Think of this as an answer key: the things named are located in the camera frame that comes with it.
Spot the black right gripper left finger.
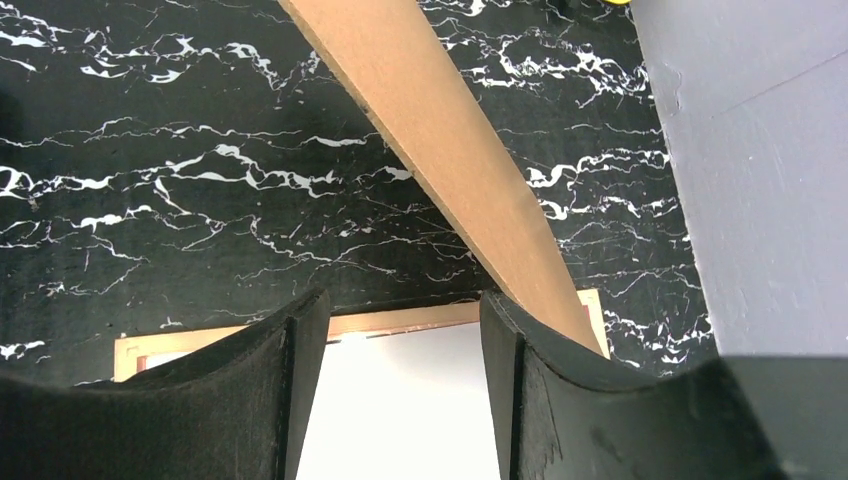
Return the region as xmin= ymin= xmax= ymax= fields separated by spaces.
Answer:
xmin=1 ymin=288 xmax=331 ymax=479

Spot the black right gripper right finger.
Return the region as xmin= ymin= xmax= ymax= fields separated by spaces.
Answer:
xmin=479 ymin=292 xmax=847 ymax=479

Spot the landscape photo board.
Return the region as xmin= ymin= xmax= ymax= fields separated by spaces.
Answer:
xmin=142 ymin=321 xmax=502 ymax=480

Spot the pink wooden picture frame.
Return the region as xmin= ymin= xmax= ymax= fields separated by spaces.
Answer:
xmin=113 ymin=289 xmax=610 ymax=382

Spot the black marble pattern board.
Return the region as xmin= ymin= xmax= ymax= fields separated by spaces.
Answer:
xmin=1 ymin=1 xmax=717 ymax=385

